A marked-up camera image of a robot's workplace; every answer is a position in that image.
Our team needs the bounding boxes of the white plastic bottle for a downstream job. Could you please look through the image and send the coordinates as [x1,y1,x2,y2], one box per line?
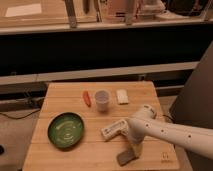
[101,119,128,141]

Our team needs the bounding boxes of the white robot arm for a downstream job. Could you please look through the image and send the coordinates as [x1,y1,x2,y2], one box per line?
[128,104,213,159]

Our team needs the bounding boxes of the white ceramic cup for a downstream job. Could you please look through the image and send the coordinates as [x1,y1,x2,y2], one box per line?
[95,90,109,112]

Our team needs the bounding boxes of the green ceramic bowl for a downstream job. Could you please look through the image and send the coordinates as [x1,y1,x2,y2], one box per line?
[47,112,84,149]

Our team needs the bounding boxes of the white rectangular block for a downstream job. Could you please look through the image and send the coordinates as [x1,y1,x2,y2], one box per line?
[116,89,129,104]

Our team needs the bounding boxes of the orange carrot toy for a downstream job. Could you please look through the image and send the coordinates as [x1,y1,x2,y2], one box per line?
[83,91,91,107]

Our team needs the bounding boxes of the black floor cable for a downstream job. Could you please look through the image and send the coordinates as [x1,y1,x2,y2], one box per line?
[0,96,43,121]

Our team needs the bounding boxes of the grey metal post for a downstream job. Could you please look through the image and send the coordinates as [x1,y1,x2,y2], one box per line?
[65,0,77,28]

